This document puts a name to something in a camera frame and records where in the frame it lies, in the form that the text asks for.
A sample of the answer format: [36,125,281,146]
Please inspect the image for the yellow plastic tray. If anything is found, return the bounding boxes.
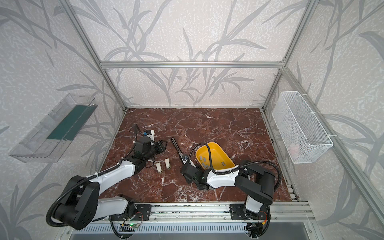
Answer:
[195,142,235,170]

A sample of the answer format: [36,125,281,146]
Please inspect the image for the green circuit board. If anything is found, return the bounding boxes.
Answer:
[119,223,141,232]

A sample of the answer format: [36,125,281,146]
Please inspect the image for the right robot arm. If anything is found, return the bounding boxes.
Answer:
[180,155,283,224]

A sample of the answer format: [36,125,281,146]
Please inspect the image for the clear plastic wall shelf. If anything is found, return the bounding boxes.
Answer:
[9,94,98,163]

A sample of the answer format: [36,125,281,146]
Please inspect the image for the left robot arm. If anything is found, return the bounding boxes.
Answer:
[46,131,168,230]

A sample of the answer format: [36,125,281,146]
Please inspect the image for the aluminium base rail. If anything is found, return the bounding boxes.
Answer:
[61,200,316,233]

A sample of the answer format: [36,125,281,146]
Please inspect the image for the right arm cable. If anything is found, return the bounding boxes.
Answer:
[188,142,283,235]

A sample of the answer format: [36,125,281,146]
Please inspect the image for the white wire basket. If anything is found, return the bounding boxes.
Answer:
[272,91,334,164]

